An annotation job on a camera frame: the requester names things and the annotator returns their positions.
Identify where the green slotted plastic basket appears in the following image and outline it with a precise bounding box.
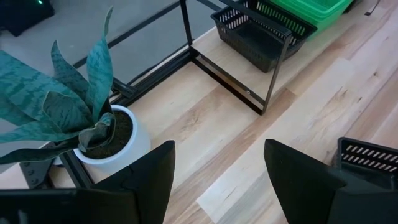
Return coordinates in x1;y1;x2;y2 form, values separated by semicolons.
269;0;354;40
275;0;354;21
279;0;354;15

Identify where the green snake plant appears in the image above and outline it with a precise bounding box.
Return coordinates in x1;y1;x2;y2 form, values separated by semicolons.
0;6;116;166

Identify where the black aluminium rig frame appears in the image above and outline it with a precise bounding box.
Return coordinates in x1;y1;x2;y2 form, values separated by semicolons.
17;46;201;190

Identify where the black box with green light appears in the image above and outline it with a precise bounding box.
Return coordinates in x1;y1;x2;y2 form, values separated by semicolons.
0;0;56;37

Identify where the white round plant pot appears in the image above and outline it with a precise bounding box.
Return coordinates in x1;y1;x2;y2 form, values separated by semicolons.
73;105;152;175

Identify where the black slotted plastic basket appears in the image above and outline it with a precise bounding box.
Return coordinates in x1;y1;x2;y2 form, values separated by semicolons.
210;0;318;74
336;136;398;191

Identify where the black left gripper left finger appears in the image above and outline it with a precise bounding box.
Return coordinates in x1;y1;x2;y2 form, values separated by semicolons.
0;139;177;224

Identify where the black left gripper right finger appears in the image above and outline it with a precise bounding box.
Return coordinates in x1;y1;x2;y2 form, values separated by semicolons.
263;138;398;224

